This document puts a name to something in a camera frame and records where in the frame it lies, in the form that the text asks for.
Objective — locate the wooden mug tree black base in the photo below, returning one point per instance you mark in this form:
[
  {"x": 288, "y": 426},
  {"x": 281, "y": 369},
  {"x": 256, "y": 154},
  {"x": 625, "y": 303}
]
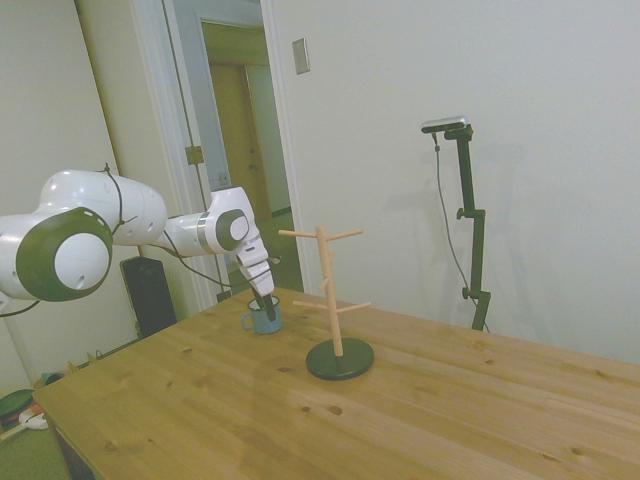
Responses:
[{"x": 334, "y": 320}]

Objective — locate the brass door hinge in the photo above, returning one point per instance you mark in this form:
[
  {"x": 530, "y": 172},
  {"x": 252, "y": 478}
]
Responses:
[{"x": 194, "y": 154}]

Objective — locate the grey wall switch plate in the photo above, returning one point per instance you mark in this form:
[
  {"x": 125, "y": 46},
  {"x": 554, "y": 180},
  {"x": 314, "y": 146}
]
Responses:
[{"x": 301, "y": 56}]

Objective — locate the grey exterior camera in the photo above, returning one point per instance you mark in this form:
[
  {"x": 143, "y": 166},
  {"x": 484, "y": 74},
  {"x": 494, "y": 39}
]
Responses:
[{"x": 445, "y": 124}]

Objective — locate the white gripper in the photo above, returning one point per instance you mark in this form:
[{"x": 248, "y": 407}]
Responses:
[{"x": 251, "y": 252}]

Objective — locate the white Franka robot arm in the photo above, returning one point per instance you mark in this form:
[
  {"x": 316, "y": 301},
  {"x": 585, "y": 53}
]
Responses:
[{"x": 75, "y": 200}]

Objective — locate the white floor object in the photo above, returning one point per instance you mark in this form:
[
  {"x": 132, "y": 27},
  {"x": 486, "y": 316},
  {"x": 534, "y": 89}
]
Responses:
[{"x": 34, "y": 421}]

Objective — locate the black articulated camera stand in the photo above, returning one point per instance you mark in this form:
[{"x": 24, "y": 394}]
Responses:
[{"x": 472, "y": 225}]

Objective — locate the black ribbed tower box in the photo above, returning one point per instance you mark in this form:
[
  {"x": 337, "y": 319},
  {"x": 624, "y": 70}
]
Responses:
[{"x": 149, "y": 300}]

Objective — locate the blue enamel mug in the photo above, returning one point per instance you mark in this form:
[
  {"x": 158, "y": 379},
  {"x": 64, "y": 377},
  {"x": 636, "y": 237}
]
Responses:
[{"x": 264, "y": 324}]

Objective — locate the green and red floor items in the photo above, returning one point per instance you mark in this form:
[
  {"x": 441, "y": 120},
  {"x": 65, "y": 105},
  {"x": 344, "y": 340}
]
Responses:
[{"x": 11, "y": 405}]

